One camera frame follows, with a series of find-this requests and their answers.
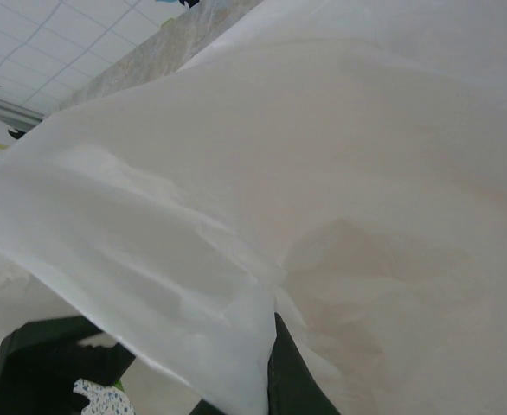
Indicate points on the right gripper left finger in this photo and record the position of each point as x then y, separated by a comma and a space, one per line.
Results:
33, 363

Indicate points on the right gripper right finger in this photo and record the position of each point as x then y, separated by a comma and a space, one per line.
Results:
292, 389

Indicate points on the white plastic bag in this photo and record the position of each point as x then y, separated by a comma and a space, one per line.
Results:
322, 173

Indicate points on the speckled round plate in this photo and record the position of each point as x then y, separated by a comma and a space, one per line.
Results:
102, 400

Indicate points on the aluminium frame post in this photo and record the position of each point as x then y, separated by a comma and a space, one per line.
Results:
7, 110

